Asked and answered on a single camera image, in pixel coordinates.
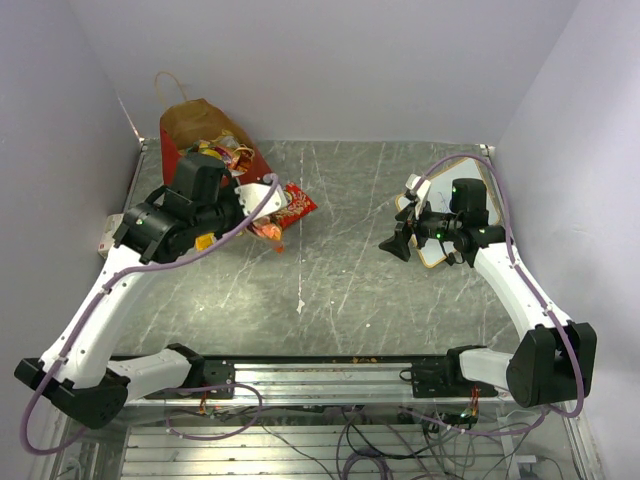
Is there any purple cable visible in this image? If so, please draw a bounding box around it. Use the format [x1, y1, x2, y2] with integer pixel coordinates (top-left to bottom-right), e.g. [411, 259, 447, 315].
[18, 172, 281, 455]
[399, 152, 586, 437]

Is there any red nut mix snack bag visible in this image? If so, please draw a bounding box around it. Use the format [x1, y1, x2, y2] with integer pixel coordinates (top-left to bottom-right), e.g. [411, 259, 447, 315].
[272, 183, 317, 230]

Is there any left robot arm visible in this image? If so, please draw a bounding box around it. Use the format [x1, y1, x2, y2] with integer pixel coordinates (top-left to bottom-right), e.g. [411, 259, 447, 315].
[14, 153, 247, 429]

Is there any orange snack bag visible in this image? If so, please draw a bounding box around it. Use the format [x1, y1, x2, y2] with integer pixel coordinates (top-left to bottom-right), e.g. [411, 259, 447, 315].
[247, 217, 284, 253]

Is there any red paper bag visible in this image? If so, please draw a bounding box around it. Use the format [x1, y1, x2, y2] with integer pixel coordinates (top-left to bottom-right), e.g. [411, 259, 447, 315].
[154, 71, 272, 185]

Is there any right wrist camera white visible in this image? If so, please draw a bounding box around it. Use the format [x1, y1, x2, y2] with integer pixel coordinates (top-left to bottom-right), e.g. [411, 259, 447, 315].
[405, 174, 431, 219]

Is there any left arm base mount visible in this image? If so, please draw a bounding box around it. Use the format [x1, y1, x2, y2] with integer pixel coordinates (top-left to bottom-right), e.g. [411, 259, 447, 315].
[201, 360, 235, 400]

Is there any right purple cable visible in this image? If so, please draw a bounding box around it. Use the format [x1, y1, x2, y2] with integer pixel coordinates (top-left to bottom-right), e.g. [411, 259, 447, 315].
[399, 152, 586, 437]

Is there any small whiteboard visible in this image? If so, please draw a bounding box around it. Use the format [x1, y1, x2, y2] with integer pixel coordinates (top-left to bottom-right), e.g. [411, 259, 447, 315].
[409, 157, 502, 268]

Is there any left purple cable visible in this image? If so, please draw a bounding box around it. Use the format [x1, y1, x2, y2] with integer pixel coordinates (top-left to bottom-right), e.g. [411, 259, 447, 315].
[18, 172, 281, 455]

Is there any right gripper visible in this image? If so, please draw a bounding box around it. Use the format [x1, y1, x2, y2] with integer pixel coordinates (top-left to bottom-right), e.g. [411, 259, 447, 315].
[379, 196, 462, 260]

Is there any small yellow snack packet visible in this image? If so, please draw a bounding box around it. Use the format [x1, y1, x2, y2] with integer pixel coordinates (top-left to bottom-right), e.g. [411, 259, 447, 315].
[194, 233, 216, 252]

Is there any small white box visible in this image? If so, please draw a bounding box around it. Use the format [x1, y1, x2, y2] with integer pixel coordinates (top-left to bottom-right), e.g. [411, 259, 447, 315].
[97, 213, 124, 259]

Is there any aluminium frame rail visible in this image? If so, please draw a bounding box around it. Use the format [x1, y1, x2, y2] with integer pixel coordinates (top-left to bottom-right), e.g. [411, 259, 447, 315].
[106, 355, 525, 406]

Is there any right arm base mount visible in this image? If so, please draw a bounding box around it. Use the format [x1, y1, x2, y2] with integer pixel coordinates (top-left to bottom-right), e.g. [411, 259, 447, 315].
[398, 364, 462, 399]

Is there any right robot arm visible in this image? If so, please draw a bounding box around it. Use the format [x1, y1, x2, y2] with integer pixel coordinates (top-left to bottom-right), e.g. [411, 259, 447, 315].
[379, 175, 597, 411]

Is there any orange Fox's candy bag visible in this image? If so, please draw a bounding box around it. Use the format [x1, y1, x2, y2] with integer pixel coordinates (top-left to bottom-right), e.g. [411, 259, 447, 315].
[189, 130, 257, 176]

